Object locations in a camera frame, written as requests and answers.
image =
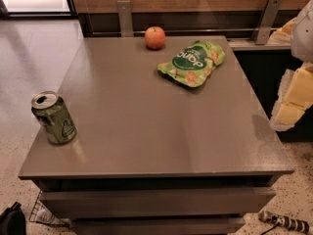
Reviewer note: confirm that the wire basket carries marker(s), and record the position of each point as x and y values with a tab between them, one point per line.
41	215

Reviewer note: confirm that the left metal wall bracket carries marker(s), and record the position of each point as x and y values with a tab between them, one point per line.
125	18

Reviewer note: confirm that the green soda can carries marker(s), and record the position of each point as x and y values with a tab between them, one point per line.
51	112

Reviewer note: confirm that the right metal wall bracket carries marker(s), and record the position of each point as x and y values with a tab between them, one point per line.
262	32

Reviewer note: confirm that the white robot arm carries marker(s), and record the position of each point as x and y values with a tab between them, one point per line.
301	48

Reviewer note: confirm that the green chip bag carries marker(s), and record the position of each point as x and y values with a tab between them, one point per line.
194	64

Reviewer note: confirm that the black bag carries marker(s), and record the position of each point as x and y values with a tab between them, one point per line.
12	220

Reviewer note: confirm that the metal wall bracket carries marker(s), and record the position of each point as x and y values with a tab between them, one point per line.
125	18
262	32

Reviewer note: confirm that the grey drawer cabinet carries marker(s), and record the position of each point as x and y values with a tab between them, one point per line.
151	157

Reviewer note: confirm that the red orange apple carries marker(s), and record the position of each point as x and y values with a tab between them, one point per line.
154	37

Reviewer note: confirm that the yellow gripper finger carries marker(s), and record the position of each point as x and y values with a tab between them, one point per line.
296	95
283	34

